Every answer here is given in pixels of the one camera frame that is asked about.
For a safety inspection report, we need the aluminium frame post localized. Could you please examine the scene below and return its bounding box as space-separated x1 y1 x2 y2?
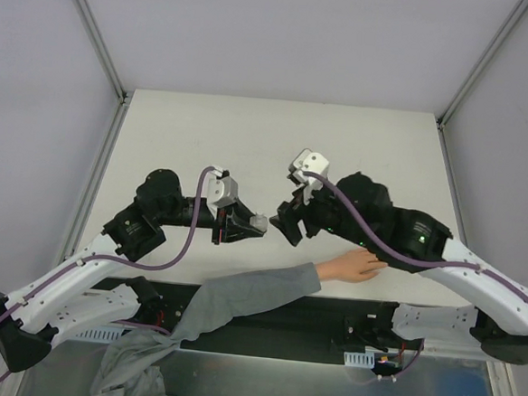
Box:
72 0 130 104
436 0 528 131

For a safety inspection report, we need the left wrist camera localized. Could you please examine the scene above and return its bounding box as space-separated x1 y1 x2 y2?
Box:
206 167 239 215

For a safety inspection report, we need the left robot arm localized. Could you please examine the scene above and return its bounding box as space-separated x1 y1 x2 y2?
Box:
0 167 268 372

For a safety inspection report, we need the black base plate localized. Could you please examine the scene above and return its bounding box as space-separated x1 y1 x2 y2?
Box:
112 278 426 371

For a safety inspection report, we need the left aluminium frame post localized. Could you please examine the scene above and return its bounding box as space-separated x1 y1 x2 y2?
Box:
72 0 130 104

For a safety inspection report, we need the mannequin hand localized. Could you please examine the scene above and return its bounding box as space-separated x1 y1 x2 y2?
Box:
316 249 388 283

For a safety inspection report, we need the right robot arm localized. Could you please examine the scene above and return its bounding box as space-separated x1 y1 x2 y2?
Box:
270 168 528 365

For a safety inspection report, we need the right aluminium frame post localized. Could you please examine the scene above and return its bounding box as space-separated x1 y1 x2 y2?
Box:
436 0 528 131

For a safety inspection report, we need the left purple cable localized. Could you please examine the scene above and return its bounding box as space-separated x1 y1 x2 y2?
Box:
0 150 224 396

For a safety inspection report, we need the grey shirt sleeve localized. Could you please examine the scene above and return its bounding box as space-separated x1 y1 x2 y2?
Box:
90 263 321 396

